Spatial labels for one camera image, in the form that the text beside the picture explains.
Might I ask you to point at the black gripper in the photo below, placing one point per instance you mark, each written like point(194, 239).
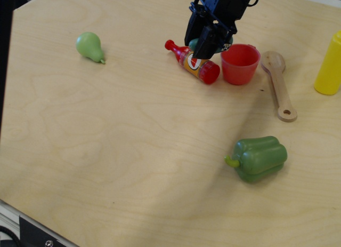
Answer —
point(209, 23)

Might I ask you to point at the dark green toy cucumber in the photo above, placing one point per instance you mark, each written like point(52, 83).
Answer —
point(193, 43)

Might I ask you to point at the red plastic cup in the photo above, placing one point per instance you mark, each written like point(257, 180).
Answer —
point(239, 63)

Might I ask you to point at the red toy ketchup bottle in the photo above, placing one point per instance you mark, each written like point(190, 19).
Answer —
point(204, 70)

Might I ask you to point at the wooden spoon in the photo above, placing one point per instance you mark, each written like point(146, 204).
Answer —
point(273, 63)

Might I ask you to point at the light green toy pear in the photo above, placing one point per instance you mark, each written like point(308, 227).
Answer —
point(88, 45)

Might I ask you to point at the yellow plastic bottle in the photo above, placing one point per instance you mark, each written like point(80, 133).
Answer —
point(328, 79)

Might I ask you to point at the green toy bell pepper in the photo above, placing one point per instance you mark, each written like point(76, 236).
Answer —
point(256, 158)

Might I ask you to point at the black corner bracket with screw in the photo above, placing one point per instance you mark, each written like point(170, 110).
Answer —
point(31, 235)

